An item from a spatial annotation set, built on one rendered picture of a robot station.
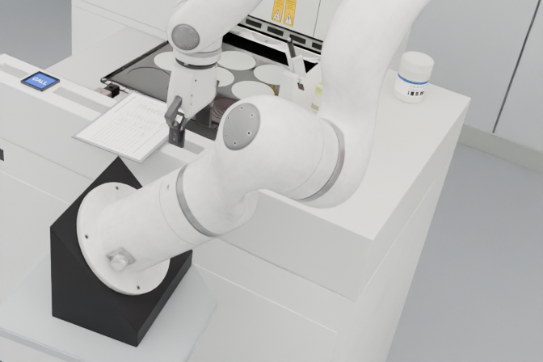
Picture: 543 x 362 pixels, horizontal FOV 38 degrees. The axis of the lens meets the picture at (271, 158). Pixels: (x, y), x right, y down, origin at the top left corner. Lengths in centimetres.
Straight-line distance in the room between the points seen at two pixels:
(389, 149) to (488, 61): 191
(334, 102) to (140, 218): 34
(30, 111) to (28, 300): 45
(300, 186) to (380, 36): 22
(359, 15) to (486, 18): 236
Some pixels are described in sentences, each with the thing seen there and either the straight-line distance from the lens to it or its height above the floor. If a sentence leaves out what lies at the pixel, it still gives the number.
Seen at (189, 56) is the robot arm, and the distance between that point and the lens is 136.
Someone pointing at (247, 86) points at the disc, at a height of 90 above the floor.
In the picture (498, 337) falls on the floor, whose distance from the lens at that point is 271.
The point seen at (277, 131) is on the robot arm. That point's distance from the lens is 98.
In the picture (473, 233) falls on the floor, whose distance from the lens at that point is 309.
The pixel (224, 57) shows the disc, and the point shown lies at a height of 90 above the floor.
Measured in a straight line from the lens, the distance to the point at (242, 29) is 203.
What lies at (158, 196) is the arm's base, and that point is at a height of 108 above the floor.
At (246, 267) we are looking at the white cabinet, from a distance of 151.
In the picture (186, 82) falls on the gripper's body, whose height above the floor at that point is 112.
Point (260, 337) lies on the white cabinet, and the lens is 160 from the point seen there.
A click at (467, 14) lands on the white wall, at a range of 341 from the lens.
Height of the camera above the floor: 179
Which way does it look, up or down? 34 degrees down
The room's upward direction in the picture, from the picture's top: 10 degrees clockwise
